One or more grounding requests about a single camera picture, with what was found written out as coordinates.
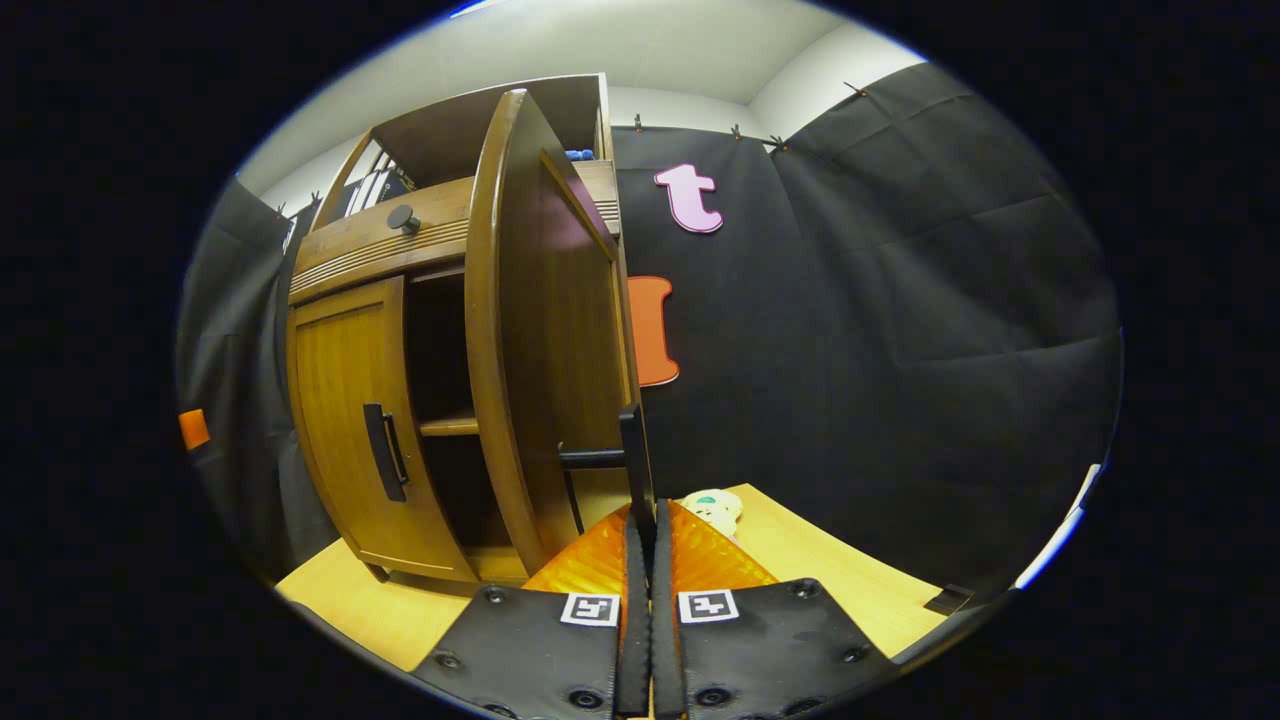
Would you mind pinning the black backdrop cloth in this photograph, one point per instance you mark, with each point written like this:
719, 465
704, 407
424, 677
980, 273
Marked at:
900, 350

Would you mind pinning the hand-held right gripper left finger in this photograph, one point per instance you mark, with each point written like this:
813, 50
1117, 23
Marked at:
634, 640

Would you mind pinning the wooden double-door shoe cabinet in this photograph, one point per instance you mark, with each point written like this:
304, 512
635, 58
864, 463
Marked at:
450, 130

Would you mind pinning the round black drawer knob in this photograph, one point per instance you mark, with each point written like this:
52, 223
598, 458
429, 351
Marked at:
403, 219

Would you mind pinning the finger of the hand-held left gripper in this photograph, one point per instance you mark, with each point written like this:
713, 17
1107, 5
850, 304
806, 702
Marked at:
194, 430

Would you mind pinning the wooden cabinet drawer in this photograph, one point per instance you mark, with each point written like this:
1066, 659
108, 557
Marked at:
350, 245

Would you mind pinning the wooden cabinet door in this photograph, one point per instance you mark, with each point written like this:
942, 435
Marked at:
550, 320
345, 420

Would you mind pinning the small black block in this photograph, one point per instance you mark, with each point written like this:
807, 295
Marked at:
948, 600

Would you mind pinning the wooden inner shelf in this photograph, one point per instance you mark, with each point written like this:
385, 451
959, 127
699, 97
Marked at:
450, 425

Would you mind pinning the cream item with green spot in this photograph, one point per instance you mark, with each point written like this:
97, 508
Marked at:
712, 510

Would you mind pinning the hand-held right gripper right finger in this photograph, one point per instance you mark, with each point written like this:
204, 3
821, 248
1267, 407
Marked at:
664, 640

